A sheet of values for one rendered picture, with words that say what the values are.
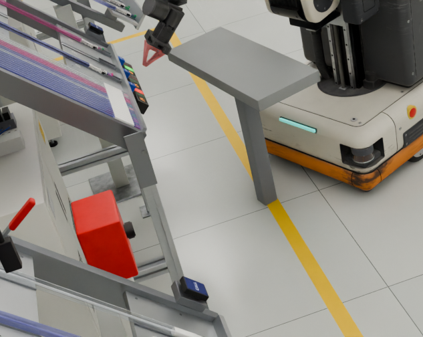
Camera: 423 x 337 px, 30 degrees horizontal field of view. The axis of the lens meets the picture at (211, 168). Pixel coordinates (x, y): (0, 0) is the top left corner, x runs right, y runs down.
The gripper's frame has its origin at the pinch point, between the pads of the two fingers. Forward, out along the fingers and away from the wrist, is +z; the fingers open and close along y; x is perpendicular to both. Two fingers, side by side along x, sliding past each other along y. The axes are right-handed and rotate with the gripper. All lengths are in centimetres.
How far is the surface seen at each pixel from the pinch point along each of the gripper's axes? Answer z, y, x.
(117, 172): 63, -54, 33
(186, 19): 25, -216, 86
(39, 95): 9, 39, -34
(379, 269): 17, 42, 89
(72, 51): 8.5, -7.7, -20.0
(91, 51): 8.8, -16.4, -12.2
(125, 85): 7.2, 6.7, -4.5
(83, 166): 54, -31, 10
